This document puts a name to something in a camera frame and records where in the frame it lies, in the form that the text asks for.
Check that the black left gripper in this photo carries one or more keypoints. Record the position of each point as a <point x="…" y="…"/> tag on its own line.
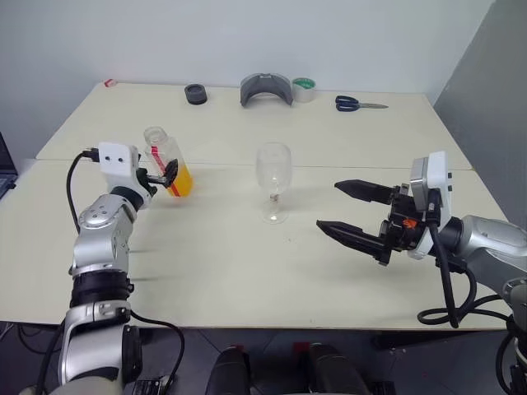
<point x="145" y="185"/>

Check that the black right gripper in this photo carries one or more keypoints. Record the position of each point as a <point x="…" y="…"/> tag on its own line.
<point x="405" y="230"/>

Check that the orange juice plastic bottle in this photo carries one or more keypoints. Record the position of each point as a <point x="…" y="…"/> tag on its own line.
<point x="184" y="177"/>

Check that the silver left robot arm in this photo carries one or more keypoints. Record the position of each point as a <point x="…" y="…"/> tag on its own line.
<point x="101" y="243"/>

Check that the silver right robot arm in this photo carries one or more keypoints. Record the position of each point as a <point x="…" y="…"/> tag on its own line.
<point x="486" y="243"/>

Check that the clear wine glass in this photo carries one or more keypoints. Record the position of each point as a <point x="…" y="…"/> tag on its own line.
<point x="272" y="198"/>

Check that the grey curved visor piece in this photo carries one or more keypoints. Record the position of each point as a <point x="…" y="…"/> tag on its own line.
<point x="247" y="94"/>

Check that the small red white object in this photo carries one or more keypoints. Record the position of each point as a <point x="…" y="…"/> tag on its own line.
<point x="110" y="82"/>

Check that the grey tape roll green core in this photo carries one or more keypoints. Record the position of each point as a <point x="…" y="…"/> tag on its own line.
<point x="304" y="95"/>

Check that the dark rounded shape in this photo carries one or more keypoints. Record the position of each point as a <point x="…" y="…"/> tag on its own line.
<point x="335" y="370"/>
<point x="228" y="370"/>

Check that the dark laptop computer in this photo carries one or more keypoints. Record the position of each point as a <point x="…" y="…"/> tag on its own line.
<point x="6" y="168"/>

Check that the grey partition panel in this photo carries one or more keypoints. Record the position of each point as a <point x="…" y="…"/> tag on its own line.
<point x="494" y="82"/>

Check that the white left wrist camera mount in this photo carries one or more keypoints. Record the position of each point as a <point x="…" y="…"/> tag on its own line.
<point x="117" y="162"/>

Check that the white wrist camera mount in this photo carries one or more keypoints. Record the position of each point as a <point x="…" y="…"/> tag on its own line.
<point x="440" y="181"/>
<point x="117" y="162"/>

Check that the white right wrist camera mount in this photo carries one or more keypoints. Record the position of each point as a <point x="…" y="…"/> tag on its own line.
<point x="440" y="181"/>

